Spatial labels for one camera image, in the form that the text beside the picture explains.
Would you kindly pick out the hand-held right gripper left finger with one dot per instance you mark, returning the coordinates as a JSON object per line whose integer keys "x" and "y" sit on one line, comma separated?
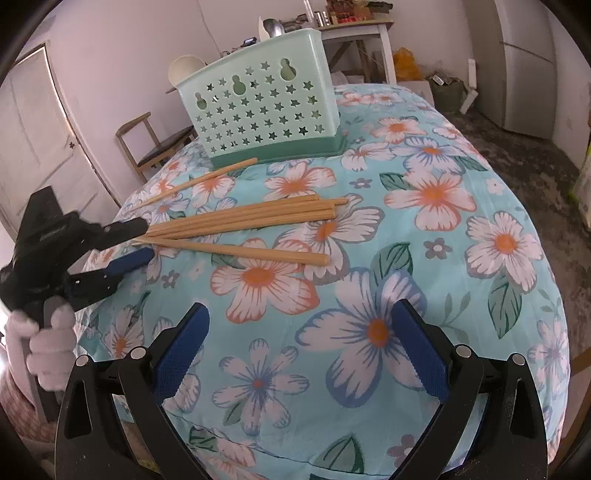
{"x": 182, "y": 355}

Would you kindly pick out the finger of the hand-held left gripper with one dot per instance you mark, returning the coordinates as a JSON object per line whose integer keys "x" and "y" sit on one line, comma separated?
{"x": 124, "y": 229}
{"x": 131, "y": 261}

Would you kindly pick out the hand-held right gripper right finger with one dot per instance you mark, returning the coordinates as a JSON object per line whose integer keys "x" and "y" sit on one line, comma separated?
{"x": 422, "y": 350}

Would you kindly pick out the pile of wooden chopsticks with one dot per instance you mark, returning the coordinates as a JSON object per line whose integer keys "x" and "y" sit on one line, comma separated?
{"x": 258, "y": 212}

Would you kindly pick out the large white rice spoon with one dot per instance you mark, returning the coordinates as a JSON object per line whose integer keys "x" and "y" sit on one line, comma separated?
{"x": 184, "y": 69}

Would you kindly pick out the green plastic utensil holder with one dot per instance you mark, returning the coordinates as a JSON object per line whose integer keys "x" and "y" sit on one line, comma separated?
{"x": 258, "y": 110}

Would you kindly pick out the small white spoon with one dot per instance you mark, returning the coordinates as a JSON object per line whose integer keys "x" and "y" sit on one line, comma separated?
{"x": 264, "y": 28}

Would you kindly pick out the person's left hand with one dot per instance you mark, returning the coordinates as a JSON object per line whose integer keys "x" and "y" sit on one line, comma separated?
{"x": 51, "y": 350}

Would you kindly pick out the wooden chair with dark seat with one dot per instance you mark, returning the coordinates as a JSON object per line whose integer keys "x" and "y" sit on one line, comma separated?
{"x": 164, "y": 144}

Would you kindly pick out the white panelled door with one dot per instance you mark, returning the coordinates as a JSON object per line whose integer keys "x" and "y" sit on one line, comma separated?
{"x": 37, "y": 138}

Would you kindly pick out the floral light blue blanket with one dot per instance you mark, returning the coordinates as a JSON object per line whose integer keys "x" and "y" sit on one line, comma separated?
{"x": 369, "y": 230}

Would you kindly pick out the white cardboard box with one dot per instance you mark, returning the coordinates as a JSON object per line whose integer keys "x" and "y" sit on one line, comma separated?
{"x": 418, "y": 91}

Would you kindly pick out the grey-green sack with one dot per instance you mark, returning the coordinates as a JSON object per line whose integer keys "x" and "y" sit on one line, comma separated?
{"x": 448, "y": 91}

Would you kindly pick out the white board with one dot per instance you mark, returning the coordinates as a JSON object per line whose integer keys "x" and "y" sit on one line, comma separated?
{"x": 471, "y": 87}

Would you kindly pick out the orange plastic bag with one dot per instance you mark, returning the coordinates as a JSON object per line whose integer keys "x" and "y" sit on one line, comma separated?
{"x": 406, "y": 64}

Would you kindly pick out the grey refrigerator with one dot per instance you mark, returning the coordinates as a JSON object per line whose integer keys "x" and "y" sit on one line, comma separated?
{"x": 521, "y": 78}

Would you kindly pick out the white-legged wooden table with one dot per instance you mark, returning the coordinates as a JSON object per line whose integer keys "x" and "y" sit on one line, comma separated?
{"x": 355, "y": 26}

